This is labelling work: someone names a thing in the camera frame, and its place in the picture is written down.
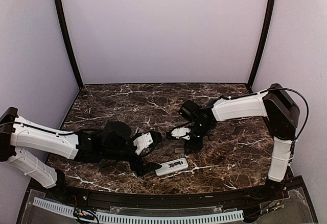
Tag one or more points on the white slotted cable duct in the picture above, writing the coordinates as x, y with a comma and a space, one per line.
139, 215

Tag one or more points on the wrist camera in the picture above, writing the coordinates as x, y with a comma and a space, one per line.
146, 143
179, 133

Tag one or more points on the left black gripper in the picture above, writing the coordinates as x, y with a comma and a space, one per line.
147, 168

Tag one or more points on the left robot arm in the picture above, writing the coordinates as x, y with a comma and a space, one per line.
113, 142

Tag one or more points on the black front rail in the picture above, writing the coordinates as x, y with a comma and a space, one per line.
247, 198

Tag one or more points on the black frame post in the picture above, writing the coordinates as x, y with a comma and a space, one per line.
261, 44
67, 43

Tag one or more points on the left black frame post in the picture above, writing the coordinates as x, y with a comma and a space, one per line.
67, 43

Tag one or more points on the grey battery cover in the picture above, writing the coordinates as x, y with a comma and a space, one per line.
179, 150

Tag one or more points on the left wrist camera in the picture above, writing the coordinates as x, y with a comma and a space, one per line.
146, 143

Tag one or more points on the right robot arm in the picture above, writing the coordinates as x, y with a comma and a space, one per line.
273, 103

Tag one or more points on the right black frame post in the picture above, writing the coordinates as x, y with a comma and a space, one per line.
261, 44

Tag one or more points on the white remote control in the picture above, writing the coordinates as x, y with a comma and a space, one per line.
165, 170

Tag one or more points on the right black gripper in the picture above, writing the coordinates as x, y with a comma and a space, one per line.
195, 147

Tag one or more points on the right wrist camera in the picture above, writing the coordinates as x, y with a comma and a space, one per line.
179, 133

